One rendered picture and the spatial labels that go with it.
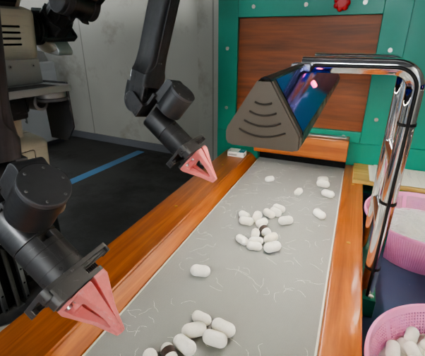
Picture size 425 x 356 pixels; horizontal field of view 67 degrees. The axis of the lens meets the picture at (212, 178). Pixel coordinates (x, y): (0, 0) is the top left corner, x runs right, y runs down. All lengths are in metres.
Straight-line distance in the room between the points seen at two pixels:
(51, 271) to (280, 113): 0.31
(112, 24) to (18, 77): 2.91
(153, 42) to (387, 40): 0.66
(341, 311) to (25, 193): 0.46
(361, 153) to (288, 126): 0.83
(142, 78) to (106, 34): 3.14
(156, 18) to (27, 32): 0.38
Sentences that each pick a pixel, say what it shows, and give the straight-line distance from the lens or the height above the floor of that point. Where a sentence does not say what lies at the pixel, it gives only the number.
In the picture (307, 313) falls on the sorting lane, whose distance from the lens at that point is 0.59.
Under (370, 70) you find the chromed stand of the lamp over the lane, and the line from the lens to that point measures 0.54.
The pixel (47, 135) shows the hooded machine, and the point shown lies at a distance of 4.19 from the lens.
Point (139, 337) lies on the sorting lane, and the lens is 0.55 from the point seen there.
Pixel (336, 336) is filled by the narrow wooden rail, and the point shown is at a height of 0.77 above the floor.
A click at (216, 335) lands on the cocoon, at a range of 0.51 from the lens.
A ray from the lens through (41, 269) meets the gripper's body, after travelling 0.44.
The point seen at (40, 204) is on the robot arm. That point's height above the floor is 0.99.
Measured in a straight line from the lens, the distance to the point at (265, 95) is 0.33.
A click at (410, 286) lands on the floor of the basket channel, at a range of 0.82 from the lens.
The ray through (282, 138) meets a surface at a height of 1.05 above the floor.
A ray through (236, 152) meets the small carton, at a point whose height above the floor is 0.78.
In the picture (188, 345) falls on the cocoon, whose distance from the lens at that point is 0.50.
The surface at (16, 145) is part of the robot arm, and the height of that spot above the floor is 1.03.
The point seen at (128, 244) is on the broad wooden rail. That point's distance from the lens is 0.69.
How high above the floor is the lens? 1.15
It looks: 23 degrees down
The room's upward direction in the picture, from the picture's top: straight up
